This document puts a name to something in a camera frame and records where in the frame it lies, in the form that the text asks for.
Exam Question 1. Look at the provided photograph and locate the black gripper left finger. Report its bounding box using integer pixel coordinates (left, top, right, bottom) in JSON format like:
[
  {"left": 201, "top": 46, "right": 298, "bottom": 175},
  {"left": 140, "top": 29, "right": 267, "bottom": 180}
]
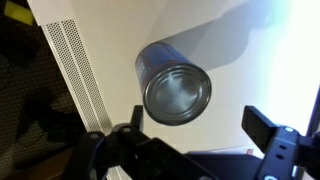
[{"left": 130, "top": 105, "right": 143, "bottom": 130}]

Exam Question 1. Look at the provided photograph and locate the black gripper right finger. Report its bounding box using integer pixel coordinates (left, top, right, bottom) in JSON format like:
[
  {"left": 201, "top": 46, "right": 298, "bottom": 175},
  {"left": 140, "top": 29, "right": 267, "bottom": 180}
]
[{"left": 241, "top": 106, "right": 277, "bottom": 153}]

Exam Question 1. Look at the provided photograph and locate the white radiator cover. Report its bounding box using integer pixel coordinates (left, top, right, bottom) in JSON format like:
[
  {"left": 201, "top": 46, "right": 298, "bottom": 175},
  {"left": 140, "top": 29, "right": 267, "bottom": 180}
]
[{"left": 27, "top": 0, "right": 141, "bottom": 134}]

